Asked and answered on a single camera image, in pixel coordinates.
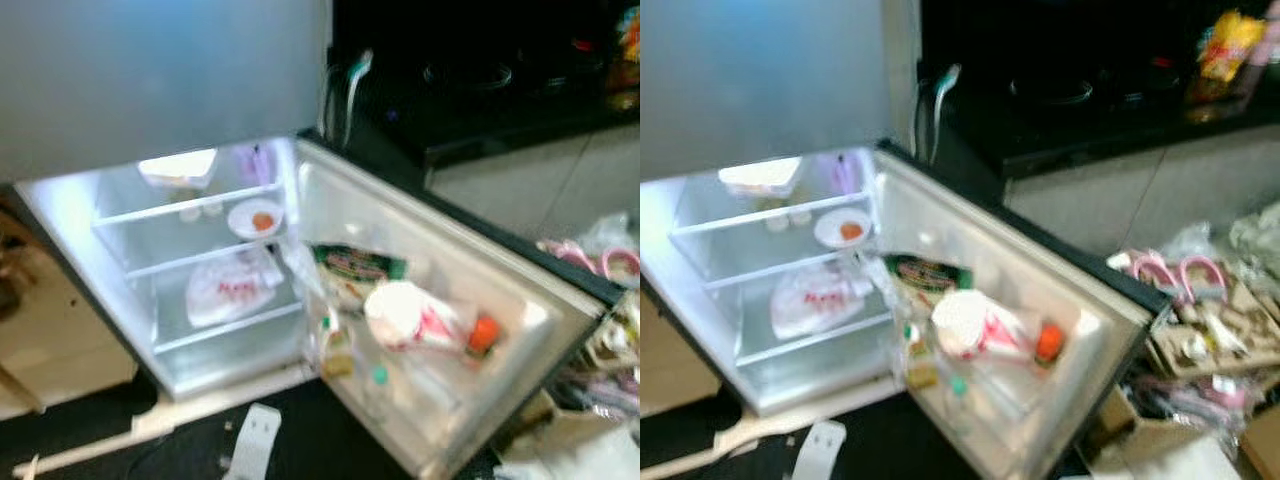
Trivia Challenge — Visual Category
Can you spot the white KFC plastic bag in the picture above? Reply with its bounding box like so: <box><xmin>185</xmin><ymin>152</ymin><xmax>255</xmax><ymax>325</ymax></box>
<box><xmin>770</xmin><ymin>262</ymin><xmax>873</xmax><ymax>341</ymax></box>
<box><xmin>184</xmin><ymin>248</ymin><xmax>287</xmax><ymax>330</ymax></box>

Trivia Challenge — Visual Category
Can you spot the clear bottle green cap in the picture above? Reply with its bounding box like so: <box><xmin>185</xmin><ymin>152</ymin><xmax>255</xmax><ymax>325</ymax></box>
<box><xmin>940</xmin><ymin>372</ymin><xmax>976</xmax><ymax>431</ymax></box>
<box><xmin>362</xmin><ymin>362</ymin><xmax>399</xmax><ymax>426</ymax></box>

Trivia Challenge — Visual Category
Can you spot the purple plastic container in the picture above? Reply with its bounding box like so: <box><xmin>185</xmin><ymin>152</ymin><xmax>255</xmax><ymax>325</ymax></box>
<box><xmin>231</xmin><ymin>144</ymin><xmax>278</xmax><ymax>190</ymax></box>
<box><xmin>815</xmin><ymin>150</ymin><xmax>866</xmax><ymax>197</ymax></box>

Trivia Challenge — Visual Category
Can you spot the white red food bag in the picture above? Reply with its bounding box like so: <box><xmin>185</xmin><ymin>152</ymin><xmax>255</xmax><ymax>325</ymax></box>
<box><xmin>364</xmin><ymin>279</ymin><xmax>473</xmax><ymax>354</ymax></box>
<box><xmin>930</xmin><ymin>288</ymin><xmax>1041</xmax><ymax>363</ymax></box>

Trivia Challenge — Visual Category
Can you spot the grey green cloth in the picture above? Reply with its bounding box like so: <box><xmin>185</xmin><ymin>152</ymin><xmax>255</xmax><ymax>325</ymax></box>
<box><xmin>1225</xmin><ymin>200</ymin><xmax>1280</xmax><ymax>291</ymax></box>

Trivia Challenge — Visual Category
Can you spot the silver freezer door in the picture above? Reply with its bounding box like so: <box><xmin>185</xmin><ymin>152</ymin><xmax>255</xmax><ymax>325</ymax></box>
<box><xmin>640</xmin><ymin>0</ymin><xmax>886</xmax><ymax>183</ymax></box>
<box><xmin>0</xmin><ymin>0</ymin><xmax>333</xmax><ymax>187</ymax></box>

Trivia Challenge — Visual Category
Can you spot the green snack bag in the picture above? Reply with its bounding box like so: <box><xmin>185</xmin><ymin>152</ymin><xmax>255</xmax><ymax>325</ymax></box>
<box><xmin>309</xmin><ymin>242</ymin><xmax>410</xmax><ymax>313</ymax></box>
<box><xmin>885</xmin><ymin>252</ymin><xmax>976</xmax><ymax>321</ymax></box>

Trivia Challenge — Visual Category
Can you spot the white food tray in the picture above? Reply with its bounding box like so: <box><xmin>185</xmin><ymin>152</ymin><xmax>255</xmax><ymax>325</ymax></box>
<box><xmin>137</xmin><ymin>149</ymin><xmax>220</xmax><ymax>192</ymax></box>
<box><xmin>717</xmin><ymin>156</ymin><xmax>804</xmax><ymax>200</ymax></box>

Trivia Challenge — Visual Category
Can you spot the white round plate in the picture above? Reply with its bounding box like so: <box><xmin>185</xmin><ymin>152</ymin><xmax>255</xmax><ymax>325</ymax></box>
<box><xmin>226</xmin><ymin>197</ymin><xmax>287</xmax><ymax>242</ymax></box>
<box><xmin>812</xmin><ymin>206</ymin><xmax>874</xmax><ymax>251</ymax></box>

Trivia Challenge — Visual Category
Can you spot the open cardboard box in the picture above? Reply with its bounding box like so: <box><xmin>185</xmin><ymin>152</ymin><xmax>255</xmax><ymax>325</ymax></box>
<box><xmin>495</xmin><ymin>290</ymin><xmax>641</xmax><ymax>471</ymax></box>
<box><xmin>1095</xmin><ymin>290</ymin><xmax>1280</xmax><ymax>471</ymax></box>

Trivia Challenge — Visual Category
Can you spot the grey kitchen counter black top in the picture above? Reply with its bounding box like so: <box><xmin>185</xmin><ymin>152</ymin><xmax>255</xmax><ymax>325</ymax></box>
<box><xmin>915</xmin><ymin>0</ymin><xmax>1280</xmax><ymax>256</ymax></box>
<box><xmin>328</xmin><ymin>0</ymin><xmax>641</xmax><ymax>246</ymax></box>

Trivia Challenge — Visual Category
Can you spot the juice carton green cap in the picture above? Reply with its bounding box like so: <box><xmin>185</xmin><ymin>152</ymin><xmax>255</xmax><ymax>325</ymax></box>
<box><xmin>900</xmin><ymin>320</ymin><xmax>941</xmax><ymax>391</ymax></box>
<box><xmin>317</xmin><ymin>308</ymin><xmax>358</xmax><ymax>381</ymax></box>

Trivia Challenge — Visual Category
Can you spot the white green cable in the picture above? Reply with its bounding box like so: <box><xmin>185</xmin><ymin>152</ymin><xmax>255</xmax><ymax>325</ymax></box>
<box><xmin>318</xmin><ymin>48</ymin><xmax>376</xmax><ymax>151</ymax></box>
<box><xmin>910</xmin><ymin>62</ymin><xmax>963</xmax><ymax>166</ymax></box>

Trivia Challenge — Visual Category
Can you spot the pink sandal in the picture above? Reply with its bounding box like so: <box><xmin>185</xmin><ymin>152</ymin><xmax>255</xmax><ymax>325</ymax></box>
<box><xmin>1178</xmin><ymin>255</ymin><xmax>1233</xmax><ymax>301</ymax></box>
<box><xmin>1125</xmin><ymin>250</ymin><xmax>1186</xmax><ymax>291</ymax></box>
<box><xmin>543</xmin><ymin>238</ymin><xmax>601</xmax><ymax>276</ymax></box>
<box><xmin>598</xmin><ymin>245</ymin><xmax>641</xmax><ymax>291</ymax></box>

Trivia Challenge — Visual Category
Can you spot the silver fridge compartment door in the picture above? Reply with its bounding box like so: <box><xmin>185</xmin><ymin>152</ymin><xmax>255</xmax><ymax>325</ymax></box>
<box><xmin>870</xmin><ymin>140</ymin><xmax>1173</xmax><ymax>480</ymax></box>
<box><xmin>293</xmin><ymin>138</ymin><xmax>629</xmax><ymax>480</ymax></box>

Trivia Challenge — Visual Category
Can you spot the orange capped jar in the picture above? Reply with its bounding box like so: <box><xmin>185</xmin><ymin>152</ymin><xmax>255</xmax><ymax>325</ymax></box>
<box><xmin>464</xmin><ymin>314</ymin><xmax>502</xmax><ymax>361</ymax></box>
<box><xmin>1033</xmin><ymin>320</ymin><xmax>1068</xmax><ymax>369</ymax></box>

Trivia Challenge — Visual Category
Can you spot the yellow snack bag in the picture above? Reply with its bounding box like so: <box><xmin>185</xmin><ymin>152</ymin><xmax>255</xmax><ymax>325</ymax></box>
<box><xmin>1193</xmin><ymin>8</ymin><xmax>1267</xmax><ymax>83</ymax></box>
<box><xmin>612</xmin><ymin>5</ymin><xmax>641</xmax><ymax>63</ymax></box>

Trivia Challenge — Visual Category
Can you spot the black induction hob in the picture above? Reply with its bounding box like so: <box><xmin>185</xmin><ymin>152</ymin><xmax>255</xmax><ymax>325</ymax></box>
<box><xmin>985</xmin><ymin>50</ymin><xmax>1201</xmax><ymax>121</ymax></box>
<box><xmin>395</xmin><ymin>30</ymin><xmax>626</xmax><ymax>116</ymax></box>

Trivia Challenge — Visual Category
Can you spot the white floor tape strip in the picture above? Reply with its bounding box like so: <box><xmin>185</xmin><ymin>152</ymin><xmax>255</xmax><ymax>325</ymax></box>
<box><xmin>660</xmin><ymin>435</ymin><xmax>751</xmax><ymax>480</ymax></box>
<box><xmin>10</xmin><ymin>425</ymin><xmax>176</xmax><ymax>479</ymax></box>

